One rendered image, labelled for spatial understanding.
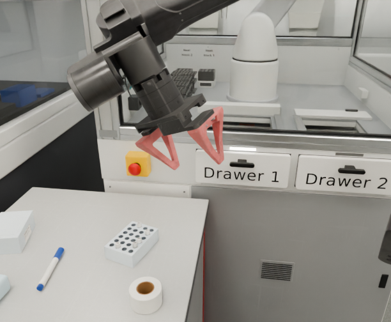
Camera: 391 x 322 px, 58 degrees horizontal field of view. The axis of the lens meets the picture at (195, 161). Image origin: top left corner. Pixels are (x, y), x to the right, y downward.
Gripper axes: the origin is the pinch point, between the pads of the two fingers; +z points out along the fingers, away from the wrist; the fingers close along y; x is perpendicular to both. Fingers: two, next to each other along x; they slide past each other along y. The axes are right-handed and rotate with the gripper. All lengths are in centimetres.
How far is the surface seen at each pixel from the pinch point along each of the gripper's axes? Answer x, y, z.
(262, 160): 44, -22, 27
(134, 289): -9.7, -25.7, 23.3
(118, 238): 0.9, -41.1, 19.8
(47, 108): 37, -103, -14
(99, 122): 27, -60, -4
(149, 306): -10.6, -22.3, 26.5
